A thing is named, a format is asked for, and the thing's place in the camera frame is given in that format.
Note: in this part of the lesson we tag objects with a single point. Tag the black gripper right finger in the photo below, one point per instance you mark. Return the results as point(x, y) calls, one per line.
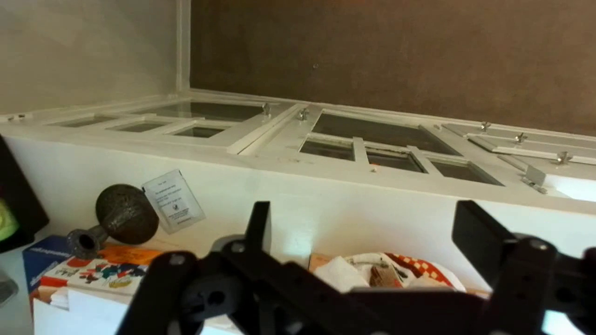
point(541, 284)

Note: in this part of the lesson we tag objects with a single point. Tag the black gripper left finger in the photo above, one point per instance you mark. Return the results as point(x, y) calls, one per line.
point(205, 297)

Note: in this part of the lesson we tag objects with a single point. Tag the white tea towel orange print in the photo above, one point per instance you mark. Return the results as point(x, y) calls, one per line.
point(360, 271)

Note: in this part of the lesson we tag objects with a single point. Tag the white drawer cabinet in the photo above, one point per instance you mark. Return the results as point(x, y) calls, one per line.
point(527, 145)

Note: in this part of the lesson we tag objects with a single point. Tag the white glass-door cabinet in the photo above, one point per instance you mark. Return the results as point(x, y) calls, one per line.
point(310, 204)

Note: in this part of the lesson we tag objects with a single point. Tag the orange white printed box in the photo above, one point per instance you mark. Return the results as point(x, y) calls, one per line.
point(127, 253)

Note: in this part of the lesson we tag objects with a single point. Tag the white paper card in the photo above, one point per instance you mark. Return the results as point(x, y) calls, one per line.
point(174, 199)

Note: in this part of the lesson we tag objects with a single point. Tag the white labelled food box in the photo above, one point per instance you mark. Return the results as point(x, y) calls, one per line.
point(94, 275)

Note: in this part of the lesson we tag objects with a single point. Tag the black tray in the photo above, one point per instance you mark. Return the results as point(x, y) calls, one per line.
point(21, 197)

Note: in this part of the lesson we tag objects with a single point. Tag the green item in tray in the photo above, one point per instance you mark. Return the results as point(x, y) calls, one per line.
point(6, 221)

